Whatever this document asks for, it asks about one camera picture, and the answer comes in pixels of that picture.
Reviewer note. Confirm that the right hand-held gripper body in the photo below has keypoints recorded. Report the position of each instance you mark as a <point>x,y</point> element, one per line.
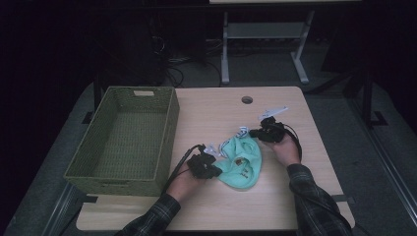
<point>273,131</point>

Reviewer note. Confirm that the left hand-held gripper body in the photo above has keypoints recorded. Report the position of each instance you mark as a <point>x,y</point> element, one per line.
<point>200,165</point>

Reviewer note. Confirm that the mint green baby garment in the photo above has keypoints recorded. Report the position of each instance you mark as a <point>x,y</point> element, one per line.
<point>242,170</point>

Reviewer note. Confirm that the person's right hand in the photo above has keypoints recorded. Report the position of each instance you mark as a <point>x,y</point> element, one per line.
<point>286,152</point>

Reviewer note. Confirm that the person's left hand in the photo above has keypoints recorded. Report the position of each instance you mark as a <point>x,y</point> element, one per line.
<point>183,187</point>

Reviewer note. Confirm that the green woven basket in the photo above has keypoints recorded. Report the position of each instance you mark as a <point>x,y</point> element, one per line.
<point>131,141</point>

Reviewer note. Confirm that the black metal stand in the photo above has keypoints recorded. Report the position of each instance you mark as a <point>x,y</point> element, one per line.
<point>367,98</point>

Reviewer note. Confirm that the grey metal frame desk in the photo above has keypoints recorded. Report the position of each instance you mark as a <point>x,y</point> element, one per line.
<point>262,30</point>

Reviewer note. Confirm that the aluminium frame rail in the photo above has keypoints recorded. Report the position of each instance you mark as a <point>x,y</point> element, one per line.
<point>393,183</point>
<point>59,213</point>

